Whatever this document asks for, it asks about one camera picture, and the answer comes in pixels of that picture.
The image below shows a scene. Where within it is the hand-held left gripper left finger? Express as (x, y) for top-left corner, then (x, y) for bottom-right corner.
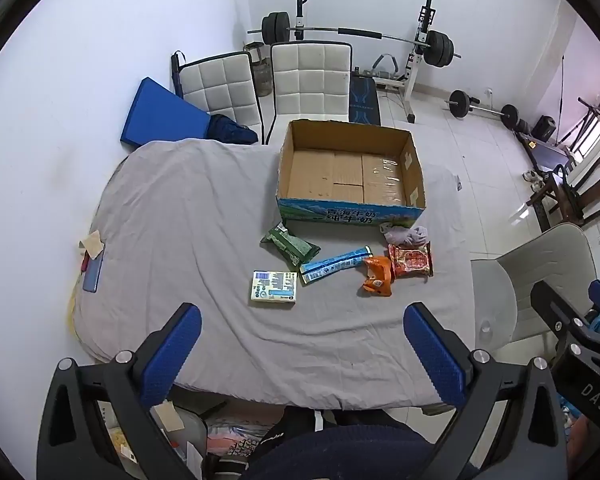
(36, 303), (203, 480)

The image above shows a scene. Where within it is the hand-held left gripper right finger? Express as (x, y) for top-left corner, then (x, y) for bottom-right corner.
(402, 301), (569, 480)

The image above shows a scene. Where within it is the orange snack packet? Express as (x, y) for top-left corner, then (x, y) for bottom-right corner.
(362, 256), (394, 297)

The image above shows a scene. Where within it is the red snack packet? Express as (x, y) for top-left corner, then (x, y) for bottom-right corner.
(387, 241), (434, 279)

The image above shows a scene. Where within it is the white blue tissue pack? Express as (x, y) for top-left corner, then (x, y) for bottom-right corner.
(250, 270), (299, 306)

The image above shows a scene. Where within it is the pink cloth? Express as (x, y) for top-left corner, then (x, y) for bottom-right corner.
(380, 223), (429, 249)

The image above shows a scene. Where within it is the long blue snack packet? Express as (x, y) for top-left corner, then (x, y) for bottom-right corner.
(300, 245), (373, 285)

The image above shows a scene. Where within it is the green snack packet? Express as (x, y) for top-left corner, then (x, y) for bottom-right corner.
(260, 222), (321, 267)

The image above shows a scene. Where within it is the cardboard box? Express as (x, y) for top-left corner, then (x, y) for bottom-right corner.
(275, 119), (427, 229)

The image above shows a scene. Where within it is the white plastic chair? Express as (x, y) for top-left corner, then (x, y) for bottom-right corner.
(470, 222), (599, 361)

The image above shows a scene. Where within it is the dark wooden chair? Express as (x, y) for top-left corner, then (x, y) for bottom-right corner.
(525, 156), (600, 234)

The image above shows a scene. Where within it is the pink printed packet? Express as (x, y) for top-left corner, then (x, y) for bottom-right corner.
(206, 424), (277, 457)

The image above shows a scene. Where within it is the blue phone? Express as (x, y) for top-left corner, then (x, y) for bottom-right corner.
(82, 250), (104, 294)

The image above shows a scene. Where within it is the person's dark trouser leg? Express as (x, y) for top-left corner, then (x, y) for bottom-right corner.
(215, 406), (481, 480)

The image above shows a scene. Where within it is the black treadmill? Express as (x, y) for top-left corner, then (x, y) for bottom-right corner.
(516, 130), (577, 172)

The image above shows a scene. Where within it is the black speaker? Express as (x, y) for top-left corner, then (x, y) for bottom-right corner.
(532, 116), (557, 142)

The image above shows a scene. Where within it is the short barbell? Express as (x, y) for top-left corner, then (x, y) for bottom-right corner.
(445, 90), (521, 129)

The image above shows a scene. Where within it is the dark blue bag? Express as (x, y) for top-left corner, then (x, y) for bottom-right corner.
(206, 114), (260, 146)

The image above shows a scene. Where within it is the blue foam mat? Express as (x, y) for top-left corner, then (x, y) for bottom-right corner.
(120, 77), (214, 149)

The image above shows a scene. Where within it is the black blue bench pad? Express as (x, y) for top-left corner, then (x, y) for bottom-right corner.
(349, 74), (382, 126)

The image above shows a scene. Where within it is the narrow white quilted chair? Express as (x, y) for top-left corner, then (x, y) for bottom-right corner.
(178, 52), (262, 143)

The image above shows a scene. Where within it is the white weight bench rack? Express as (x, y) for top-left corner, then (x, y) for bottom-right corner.
(291, 0), (437, 124)

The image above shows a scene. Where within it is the black folded umbrella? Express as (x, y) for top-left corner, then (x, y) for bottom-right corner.
(170, 51), (187, 97)

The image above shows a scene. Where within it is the wide white quilted chair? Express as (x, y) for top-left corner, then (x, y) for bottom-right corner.
(264, 41), (354, 147)

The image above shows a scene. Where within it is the long barbell with black plates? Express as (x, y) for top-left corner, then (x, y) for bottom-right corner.
(246, 11), (462, 69)

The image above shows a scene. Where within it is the grey exercise handle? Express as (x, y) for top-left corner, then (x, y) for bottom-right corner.
(371, 54), (401, 80)

